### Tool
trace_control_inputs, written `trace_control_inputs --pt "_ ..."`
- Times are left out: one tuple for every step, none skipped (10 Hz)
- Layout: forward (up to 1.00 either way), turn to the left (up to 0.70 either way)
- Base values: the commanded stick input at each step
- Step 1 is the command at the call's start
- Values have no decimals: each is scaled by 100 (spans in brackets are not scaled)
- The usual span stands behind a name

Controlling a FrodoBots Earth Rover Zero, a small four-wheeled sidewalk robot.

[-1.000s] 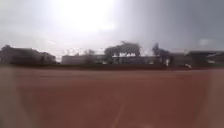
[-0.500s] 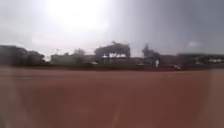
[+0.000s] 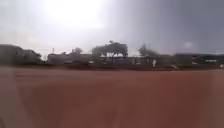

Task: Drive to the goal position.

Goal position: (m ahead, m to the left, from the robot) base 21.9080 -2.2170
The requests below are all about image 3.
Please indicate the low building with flat roof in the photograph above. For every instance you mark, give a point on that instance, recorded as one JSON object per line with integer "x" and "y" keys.
{"x": 200, "y": 59}

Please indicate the long low building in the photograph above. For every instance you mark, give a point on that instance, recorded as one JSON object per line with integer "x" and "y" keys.
{"x": 71, "y": 58}

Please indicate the small tree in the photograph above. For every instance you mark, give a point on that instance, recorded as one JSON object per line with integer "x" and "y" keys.
{"x": 77, "y": 50}

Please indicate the dark building with trees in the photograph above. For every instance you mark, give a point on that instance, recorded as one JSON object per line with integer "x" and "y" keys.
{"x": 15, "y": 55}

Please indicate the lone dark tree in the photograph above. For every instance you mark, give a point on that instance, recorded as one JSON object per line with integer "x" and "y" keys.
{"x": 146, "y": 52}

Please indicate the clump of dark trees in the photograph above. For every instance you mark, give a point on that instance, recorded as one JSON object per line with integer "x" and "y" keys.
{"x": 111, "y": 49}

